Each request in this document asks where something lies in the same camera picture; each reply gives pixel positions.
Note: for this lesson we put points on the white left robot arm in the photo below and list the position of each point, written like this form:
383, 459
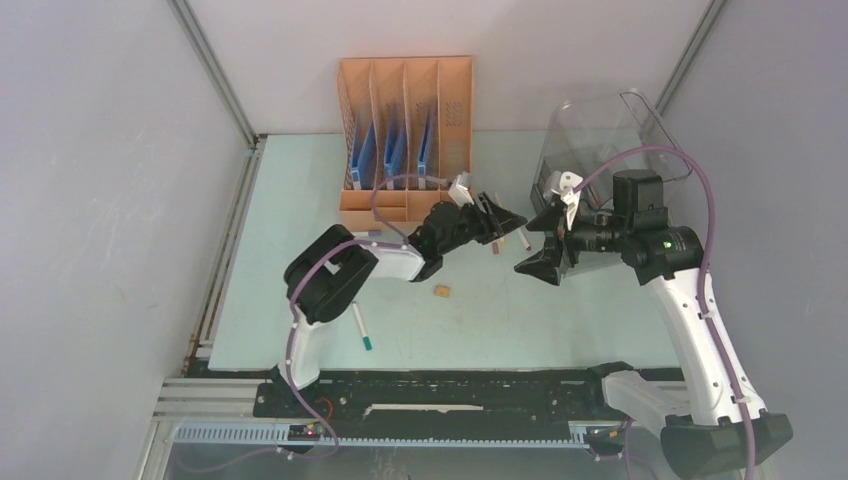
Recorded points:
328, 275

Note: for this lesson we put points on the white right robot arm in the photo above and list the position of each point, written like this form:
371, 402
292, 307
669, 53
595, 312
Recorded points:
722, 424

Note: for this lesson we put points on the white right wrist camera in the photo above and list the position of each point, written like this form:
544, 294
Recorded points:
566, 186

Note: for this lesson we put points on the orange plastic file organizer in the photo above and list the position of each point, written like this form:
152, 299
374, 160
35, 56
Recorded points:
407, 123

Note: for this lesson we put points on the green cap white marker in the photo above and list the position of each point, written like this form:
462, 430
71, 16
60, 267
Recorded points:
362, 326

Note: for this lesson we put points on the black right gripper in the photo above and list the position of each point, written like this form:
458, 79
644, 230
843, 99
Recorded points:
545, 263

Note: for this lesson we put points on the blue folder bottom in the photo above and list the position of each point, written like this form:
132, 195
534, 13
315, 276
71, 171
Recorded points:
425, 147

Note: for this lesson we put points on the blue folder top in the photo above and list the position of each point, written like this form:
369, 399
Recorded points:
363, 155

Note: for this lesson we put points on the clear plastic drawer cabinet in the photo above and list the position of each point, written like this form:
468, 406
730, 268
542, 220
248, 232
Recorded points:
583, 134

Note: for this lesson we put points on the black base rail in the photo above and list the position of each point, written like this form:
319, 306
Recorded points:
543, 406

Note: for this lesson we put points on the dark red cap marker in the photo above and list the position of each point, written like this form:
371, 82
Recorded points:
524, 239

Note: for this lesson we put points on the blue folder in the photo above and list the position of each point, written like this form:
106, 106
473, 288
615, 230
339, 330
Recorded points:
425, 147
396, 142
363, 155

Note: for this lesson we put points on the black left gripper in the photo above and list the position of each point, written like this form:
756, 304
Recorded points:
495, 222

